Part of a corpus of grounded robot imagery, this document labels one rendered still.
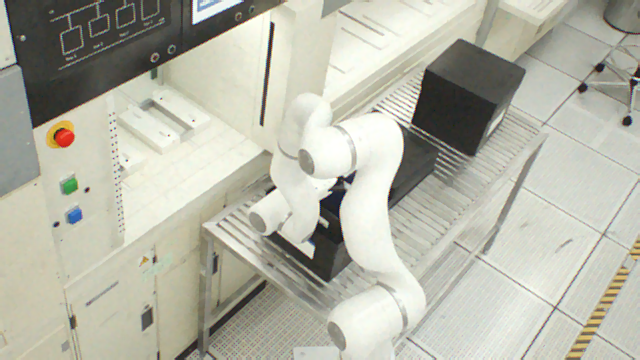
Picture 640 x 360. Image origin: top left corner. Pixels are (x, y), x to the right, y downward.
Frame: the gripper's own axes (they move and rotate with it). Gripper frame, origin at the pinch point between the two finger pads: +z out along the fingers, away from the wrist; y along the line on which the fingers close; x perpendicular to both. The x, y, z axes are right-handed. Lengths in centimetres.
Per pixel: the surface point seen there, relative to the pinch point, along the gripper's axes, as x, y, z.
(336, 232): -12.5, 10.5, -9.4
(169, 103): -16, -64, -5
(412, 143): -20, 0, 47
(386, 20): -18, -51, 101
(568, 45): -106, -25, 314
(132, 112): -16, -68, -17
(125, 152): -15, -54, -30
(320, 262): -23.3, 9.9, -13.2
